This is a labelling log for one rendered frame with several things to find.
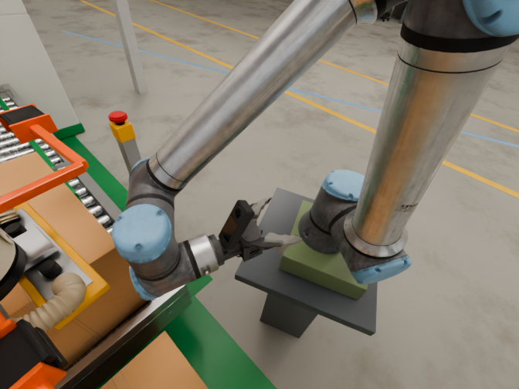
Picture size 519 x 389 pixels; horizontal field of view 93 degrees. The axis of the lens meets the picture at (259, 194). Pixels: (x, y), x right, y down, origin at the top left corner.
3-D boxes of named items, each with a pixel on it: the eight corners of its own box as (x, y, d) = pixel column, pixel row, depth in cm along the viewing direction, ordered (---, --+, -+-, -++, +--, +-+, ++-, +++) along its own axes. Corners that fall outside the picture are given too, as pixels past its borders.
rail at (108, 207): (15, 107, 208) (0, 85, 194) (23, 106, 211) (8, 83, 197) (178, 306, 112) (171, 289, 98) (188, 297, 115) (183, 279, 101)
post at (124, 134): (156, 248, 175) (108, 122, 103) (164, 243, 179) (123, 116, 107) (161, 255, 172) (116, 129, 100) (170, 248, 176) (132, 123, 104)
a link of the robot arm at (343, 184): (340, 197, 94) (360, 162, 81) (363, 235, 83) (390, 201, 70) (303, 201, 90) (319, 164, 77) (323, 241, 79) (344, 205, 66)
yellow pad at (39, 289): (-21, 231, 56) (-38, 217, 52) (30, 205, 62) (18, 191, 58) (59, 331, 44) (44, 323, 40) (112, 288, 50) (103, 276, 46)
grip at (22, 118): (6, 131, 64) (-7, 113, 61) (42, 120, 70) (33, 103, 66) (22, 144, 61) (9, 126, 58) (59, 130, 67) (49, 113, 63)
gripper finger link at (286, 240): (299, 248, 62) (262, 243, 63) (303, 235, 58) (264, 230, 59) (299, 259, 60) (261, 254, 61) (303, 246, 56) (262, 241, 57)
